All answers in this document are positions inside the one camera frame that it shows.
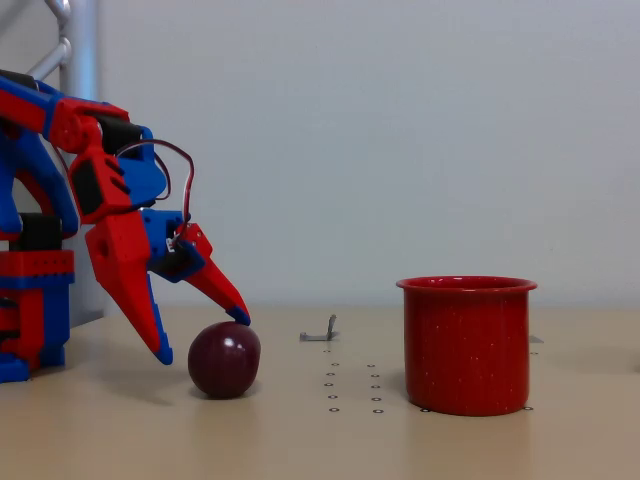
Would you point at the red and blue gripper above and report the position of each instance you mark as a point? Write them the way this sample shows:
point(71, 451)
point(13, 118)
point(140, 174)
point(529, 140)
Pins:
point(119, 245)

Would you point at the dark purple plum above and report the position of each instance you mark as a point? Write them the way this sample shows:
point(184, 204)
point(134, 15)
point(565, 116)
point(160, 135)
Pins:
point(224, 360)

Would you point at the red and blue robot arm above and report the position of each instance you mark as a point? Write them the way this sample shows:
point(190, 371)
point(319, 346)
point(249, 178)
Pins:
point(30, 300)

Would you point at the red speckled enamel cup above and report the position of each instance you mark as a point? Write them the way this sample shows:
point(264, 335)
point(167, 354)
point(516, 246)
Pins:
point(467, 350)

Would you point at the vertical grey metal pole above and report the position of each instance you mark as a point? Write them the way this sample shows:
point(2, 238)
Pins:
point(80, 50)

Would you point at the long diagonal metal tube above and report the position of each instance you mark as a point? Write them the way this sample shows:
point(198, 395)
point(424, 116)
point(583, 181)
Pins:
point(52, 57)

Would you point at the metal tube with clamp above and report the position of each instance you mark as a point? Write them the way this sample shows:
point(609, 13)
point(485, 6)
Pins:
point(59, 7)

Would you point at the small grey metal bracket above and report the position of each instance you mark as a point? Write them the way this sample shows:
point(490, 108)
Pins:
point(317, 337)
point(536, 339)

